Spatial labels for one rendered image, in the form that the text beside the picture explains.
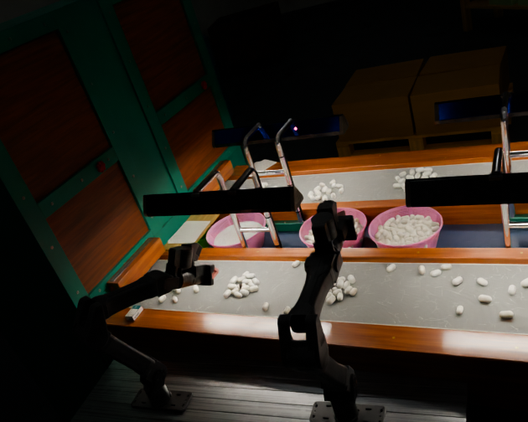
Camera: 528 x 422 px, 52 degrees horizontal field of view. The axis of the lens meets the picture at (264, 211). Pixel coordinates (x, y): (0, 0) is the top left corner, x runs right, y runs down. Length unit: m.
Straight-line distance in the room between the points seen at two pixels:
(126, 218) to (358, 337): 1.08
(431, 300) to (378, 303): 0.16
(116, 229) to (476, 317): 1.34
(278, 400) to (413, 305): 0.49
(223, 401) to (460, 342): 0.71
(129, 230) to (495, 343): 1.42
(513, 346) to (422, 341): 0.22
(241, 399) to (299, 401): 0.18
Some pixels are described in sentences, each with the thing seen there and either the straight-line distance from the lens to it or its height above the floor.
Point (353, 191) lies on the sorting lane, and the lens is 2.39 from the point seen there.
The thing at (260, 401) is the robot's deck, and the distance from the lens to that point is 1.69.
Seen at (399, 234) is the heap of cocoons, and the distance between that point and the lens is 2.04.
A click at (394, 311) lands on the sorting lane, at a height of 0.74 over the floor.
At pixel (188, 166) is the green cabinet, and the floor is 0.96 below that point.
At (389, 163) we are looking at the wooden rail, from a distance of 2.50.
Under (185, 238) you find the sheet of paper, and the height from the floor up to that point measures 0.78.
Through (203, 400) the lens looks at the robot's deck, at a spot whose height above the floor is 0.67.
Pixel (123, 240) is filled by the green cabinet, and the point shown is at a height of 0.93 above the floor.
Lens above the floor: 1.87
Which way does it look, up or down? 28 degrees down
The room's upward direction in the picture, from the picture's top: 19 degrees counter-clockwise
